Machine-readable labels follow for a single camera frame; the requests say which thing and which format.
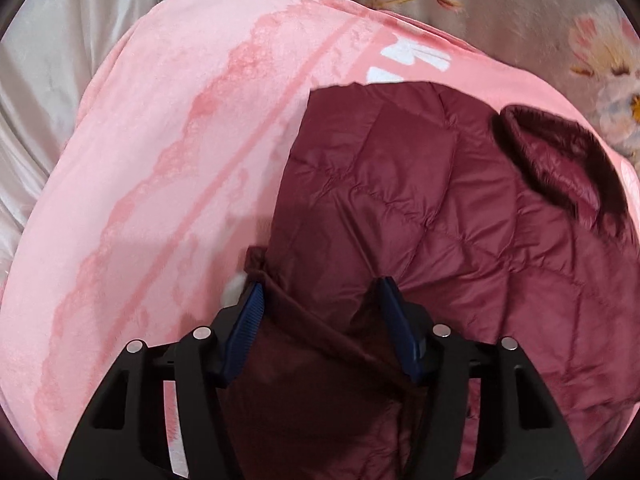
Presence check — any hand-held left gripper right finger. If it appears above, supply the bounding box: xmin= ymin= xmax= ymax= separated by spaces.
xmin=375 ymin=276 xmax=587 ymax=480

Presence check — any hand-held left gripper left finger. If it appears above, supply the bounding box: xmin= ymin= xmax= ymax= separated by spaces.
xmin=57 ymin=281 xmax=265 ymax=480

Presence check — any maroon quilted puffer jacket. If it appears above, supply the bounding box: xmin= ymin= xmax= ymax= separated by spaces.
xmin=220 ymin=80 xmax=640 ymax=480

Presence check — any grey floral blanket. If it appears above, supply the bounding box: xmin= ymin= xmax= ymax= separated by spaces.
xmin=170 ymin=0 xmax=640 ymax=161

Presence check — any pink fleece blanket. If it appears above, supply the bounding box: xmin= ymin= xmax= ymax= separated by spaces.
xmin=0 ymin=0 xmax=640 ymax=480

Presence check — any pale satin sheet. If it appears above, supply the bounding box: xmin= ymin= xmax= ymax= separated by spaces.
xmin=0 ymin=0 xmax=176 ymax=266

